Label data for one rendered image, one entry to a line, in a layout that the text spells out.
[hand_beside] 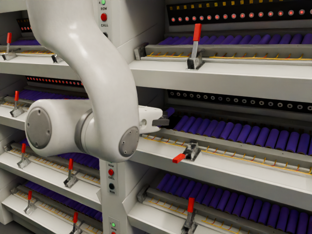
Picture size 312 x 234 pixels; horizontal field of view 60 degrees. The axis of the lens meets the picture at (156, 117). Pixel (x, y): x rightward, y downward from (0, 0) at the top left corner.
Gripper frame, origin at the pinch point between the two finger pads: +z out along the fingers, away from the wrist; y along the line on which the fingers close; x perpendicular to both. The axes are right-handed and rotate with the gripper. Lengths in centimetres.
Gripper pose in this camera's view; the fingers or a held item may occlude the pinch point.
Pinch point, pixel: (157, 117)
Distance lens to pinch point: 65.1
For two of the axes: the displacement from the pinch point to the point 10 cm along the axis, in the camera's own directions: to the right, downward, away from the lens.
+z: 5.4, -0.5, 8.4
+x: -0.9, 9.9, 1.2
